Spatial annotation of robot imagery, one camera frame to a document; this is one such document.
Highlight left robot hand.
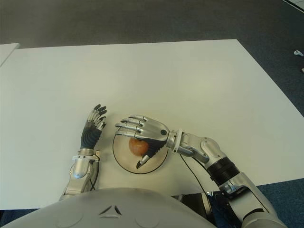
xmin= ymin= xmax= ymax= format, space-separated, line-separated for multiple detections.
xmin=80 ymin=104 xmax=108 ymax=151

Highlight red yellow apple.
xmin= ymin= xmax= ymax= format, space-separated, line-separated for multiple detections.
xmin=129 ymin=138 xmax=150 ymax=157

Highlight cream plate with black rim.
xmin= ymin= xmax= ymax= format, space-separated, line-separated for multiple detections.
xmin=112 ymin=132 xmax=168 ymax=174

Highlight grey robot torso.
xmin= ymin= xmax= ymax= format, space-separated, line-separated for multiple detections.
xmin=0 ymin=187 xmax=216 ymax=228

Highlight white side table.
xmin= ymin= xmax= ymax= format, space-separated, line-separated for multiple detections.
xmin=0 ymin=42 xmax=20 ymax=67

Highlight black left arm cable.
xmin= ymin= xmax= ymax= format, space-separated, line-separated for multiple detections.
xmin=89 ymin=161 xmax=101 ymax=190

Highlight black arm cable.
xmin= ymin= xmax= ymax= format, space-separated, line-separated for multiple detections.
xmin=89 ymin=161 xmax=101 ymax=190
xmin=179 ymin=153 xmax=214 ymax=198

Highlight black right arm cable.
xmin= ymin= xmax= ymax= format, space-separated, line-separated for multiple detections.
xmin=179 ymin=153 xmax=214 ymax=198

